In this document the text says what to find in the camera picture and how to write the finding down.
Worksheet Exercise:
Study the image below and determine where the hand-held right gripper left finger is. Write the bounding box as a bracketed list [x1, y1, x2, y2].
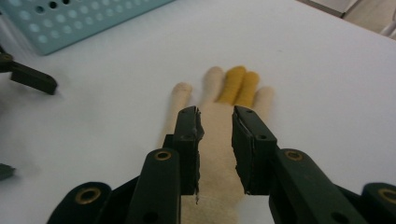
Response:
[125, 105, 205, 224]

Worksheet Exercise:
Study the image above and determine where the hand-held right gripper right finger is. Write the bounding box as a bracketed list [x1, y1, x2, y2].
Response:
[231, 105, 369, 224]

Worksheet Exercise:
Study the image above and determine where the beige glove with orange fingers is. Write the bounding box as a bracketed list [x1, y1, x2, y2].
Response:
[157, 64, 276, 224]

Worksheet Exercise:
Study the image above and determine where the light blue plastic basket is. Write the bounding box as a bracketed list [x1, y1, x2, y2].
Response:
[0, 0, 176, 57]

